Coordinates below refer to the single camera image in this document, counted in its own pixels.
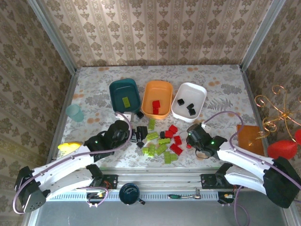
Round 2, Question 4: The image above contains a yellow plastic object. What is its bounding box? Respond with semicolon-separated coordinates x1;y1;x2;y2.
57;142;83;153

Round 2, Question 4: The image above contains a dark teal mug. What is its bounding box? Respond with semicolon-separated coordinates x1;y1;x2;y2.
118;182;146;206

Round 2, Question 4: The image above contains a dark teal plastic container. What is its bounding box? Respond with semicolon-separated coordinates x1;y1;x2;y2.
109;78;143;116

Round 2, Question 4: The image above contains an orange plastic container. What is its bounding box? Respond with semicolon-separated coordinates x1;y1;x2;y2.
141;81;174;120

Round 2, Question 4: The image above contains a gold wire ornament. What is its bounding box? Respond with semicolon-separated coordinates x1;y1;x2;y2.
248;84;296;146

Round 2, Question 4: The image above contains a red pear-shaped balloon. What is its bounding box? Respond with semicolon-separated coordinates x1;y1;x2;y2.
267;140;298;160

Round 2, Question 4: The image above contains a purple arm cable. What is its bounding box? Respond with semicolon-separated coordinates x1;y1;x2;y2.
203;111;301;226
13;112;133;214

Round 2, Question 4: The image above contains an aluminium frame post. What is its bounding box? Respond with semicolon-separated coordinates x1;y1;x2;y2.
239;0;289;71
27;0;78;74

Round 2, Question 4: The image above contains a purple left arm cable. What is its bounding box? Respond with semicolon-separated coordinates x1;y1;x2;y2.
13;112;133;214

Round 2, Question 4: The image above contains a translucent pale teal cup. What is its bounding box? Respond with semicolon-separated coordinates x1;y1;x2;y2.
65;104;85;123

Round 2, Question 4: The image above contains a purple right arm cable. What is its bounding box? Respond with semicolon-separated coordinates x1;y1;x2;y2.
203;111;301;226

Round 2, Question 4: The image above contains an orange brown board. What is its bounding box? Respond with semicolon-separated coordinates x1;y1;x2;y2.
236;124;265;156

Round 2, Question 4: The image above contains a grey metal panel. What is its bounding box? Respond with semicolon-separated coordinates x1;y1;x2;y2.
23;185;297;226

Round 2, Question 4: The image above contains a small black connector box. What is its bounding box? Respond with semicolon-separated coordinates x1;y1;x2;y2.
86;192;107;201
217;192;237;204

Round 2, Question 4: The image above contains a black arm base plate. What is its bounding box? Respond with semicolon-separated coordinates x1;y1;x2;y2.
200;173;245;190
93;174;119;190

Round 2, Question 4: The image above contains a slotted grey cable duct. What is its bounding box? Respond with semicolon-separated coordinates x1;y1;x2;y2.
41;190;221;201

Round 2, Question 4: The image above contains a white plastic container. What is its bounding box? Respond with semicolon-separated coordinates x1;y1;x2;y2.
171;82;208;123

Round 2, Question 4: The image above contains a metal ratchet wrench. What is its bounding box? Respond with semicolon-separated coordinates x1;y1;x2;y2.
181;187;202;200

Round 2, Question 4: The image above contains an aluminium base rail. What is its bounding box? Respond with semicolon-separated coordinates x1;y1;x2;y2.
35;167;289;189

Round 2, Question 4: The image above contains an aluminium side rail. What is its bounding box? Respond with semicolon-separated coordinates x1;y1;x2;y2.
43;72;79;174
239;68;278;171

